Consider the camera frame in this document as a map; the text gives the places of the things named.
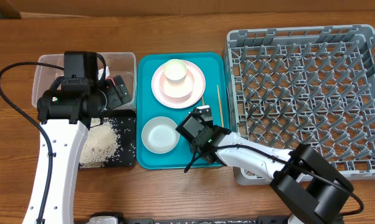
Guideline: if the cooked white rice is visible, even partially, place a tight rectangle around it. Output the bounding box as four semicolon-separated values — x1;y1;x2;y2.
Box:
79;117;137;169

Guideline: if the grey bowl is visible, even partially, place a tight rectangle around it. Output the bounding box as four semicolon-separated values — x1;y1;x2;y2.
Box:
141;116;180;154

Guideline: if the white napkin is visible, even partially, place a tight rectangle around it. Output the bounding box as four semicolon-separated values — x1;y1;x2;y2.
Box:
98;66;110;80

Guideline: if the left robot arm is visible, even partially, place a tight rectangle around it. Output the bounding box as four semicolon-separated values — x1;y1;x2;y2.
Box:
23;51;131;223

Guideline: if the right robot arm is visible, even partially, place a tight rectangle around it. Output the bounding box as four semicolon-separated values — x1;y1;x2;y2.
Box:
176;109;354;223

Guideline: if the grey dishwasher rack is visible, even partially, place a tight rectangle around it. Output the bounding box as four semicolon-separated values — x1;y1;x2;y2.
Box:
223;24;375;180

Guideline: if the clear plastic bin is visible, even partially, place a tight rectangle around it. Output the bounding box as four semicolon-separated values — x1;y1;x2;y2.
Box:
31;52;137;115

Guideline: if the black plastic tray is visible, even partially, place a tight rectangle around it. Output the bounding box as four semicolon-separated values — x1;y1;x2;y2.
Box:
78;109;138;170

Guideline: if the pink cup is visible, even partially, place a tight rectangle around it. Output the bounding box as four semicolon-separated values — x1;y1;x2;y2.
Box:
163;59;188;82

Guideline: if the pink round plate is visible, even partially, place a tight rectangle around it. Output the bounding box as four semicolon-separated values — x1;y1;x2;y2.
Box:
151;60;206;109

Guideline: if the teal serving tray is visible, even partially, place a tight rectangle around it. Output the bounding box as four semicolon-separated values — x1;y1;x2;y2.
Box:
135;52;230;169

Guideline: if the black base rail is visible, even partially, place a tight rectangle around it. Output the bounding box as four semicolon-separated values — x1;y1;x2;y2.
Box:
83;212;288;224

